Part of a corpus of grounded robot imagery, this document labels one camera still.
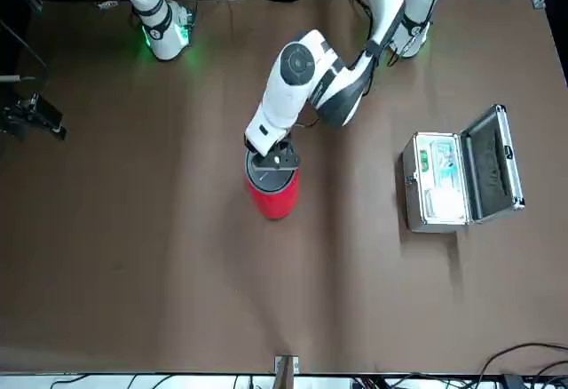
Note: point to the silver aluminium case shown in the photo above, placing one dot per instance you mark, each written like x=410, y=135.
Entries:
x=444, y=184

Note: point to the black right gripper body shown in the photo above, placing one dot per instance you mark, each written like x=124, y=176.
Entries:
x=15, y=118

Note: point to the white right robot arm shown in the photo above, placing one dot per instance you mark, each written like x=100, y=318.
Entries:
x=160, y=29

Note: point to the metal frame post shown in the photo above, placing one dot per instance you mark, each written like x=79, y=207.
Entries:
x=286, y=371

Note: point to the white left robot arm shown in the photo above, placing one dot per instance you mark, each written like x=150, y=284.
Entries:
x=288, y=96

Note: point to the red push-button trash can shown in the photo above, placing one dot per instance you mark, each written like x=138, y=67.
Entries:
x=275, y=202

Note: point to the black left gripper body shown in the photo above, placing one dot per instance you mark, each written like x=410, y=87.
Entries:
x=283, y=149

